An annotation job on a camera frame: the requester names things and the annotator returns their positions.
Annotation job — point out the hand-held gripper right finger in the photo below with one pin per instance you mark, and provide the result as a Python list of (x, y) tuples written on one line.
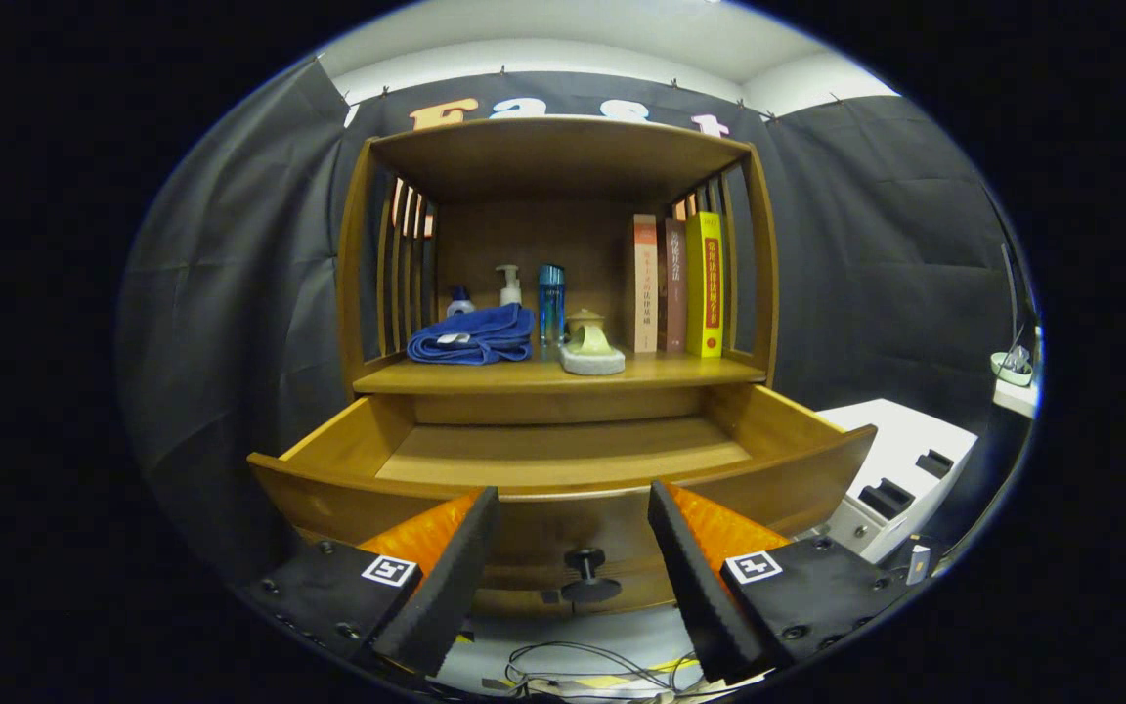
[(700, 596)]

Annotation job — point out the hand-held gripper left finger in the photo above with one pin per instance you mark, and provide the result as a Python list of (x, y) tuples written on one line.
[(451, 587)]

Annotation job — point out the black drawer knob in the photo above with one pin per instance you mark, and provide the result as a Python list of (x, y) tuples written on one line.
[(587, 590)]

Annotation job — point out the wooden drawer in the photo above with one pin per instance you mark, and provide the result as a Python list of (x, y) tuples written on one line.
[(563, 455)]

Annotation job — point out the green grey scrub brush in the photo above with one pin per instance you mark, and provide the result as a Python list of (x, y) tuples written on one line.
[(590, 362)]

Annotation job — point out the wooden cabinet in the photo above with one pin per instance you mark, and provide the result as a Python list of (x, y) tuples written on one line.
[(524, 254)]

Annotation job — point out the small white adapter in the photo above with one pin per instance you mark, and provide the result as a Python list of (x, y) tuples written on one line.
[(918, 565)]

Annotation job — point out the blue folded towel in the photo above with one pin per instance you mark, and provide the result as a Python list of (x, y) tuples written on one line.
[(485, 337)]

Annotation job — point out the small white blue-capped bottle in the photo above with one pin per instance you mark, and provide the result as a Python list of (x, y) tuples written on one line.
[(460, 306)]

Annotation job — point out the blue glass bottle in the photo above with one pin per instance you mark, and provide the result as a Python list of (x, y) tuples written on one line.
[(551, 308)]

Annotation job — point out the white pump bottle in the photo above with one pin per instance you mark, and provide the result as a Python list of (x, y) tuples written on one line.
[(511, 293)]

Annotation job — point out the brown book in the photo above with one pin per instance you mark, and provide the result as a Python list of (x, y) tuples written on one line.
[(675, 293)]

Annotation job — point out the yellow book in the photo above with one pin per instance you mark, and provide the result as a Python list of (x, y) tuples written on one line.
[(705, 284)]

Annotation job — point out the beige orange book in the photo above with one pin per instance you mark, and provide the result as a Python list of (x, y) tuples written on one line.
[(643, 284)]

